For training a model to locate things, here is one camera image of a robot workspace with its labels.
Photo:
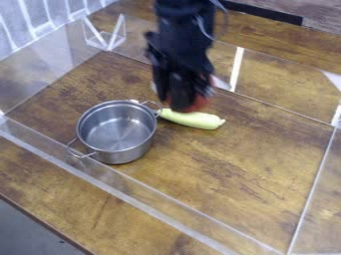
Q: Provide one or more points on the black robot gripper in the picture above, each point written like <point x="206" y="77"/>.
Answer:
<point x="176" y="48"/>

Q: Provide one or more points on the red white plush mushroom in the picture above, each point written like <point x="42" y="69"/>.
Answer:
<point x="203" y="91"/>

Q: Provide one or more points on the silver metal pot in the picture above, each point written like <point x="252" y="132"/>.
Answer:
<point x="115" y="131"/>

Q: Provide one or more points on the green plush vegetable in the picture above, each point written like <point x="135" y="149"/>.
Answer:
<point x="194" y="120"/>

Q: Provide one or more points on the black bar at table edge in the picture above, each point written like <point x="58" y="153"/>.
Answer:
<point x="263" y="13"/>

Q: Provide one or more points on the clear acrylic enclosure wall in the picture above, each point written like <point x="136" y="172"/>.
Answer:
<point x="248" y="189"/>

